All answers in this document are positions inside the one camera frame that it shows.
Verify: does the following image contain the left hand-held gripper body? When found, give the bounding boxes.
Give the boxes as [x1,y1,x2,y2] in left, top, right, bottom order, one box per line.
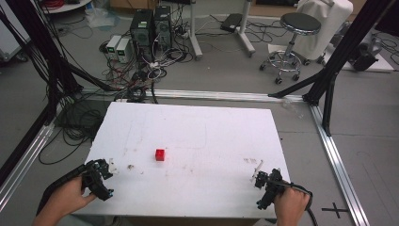
[82,158,115,202]

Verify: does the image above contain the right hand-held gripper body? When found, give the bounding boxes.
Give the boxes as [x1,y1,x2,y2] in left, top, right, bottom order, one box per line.
[254,168,285,211]

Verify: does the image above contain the person's right hand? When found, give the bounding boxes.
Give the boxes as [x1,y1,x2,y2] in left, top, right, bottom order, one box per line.
[273,186,311,226]

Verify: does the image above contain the person's left hand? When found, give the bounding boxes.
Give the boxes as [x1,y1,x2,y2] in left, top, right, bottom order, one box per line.
[46,175,97,218]

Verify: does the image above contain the red toy block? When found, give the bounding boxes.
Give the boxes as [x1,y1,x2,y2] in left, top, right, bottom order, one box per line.
[154,148,167,162]

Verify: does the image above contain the white power supply box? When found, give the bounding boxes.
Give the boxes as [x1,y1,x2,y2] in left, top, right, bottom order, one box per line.
[115,38,133,64]
[105,34,122,61]

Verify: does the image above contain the white table stand leg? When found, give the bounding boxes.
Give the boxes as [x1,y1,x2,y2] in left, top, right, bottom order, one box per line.
[236,0,257,58]
[187,0,203,61]

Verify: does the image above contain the large black computer tower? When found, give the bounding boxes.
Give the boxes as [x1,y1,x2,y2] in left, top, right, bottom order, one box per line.
[129,8,155,62]

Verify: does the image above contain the flat black box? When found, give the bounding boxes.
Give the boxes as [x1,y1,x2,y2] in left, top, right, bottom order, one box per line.
[219,12,244,33]

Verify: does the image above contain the slim black computer tower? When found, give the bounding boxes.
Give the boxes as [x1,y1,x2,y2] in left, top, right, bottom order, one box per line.
[152,5,173,49]

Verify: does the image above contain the clear plastic bag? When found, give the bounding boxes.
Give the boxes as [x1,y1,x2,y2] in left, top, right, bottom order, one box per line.
[84,5,121,30]

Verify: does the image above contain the chrome stool with black seat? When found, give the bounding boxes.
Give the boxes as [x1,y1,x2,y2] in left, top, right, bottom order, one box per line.
[259,12,323,86]

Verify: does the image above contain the black device on white board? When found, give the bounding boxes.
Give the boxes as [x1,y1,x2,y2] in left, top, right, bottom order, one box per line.
[347,40,383,73]

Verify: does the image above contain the white cloth cover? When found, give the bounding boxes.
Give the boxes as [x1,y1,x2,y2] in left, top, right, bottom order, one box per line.
[295,0,355,61]

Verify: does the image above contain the round white table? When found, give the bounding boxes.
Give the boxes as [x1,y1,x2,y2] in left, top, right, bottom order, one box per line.
[41,0,94,15]

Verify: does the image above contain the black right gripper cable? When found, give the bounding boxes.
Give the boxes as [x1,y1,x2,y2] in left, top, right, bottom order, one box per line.
[281,181,320,226]

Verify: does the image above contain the aluminium floor rail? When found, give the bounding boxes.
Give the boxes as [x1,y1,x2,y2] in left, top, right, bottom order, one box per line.
[308,103,372,226]
[79,88,306,104]
[0,122,56,212]

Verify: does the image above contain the tangle of floor cables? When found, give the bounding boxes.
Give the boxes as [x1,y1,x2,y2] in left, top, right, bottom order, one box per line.
[38,6,196,166]

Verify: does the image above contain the black frame strut with cables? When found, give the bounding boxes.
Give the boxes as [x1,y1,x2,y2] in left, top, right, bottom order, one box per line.
[0,0,120,186]

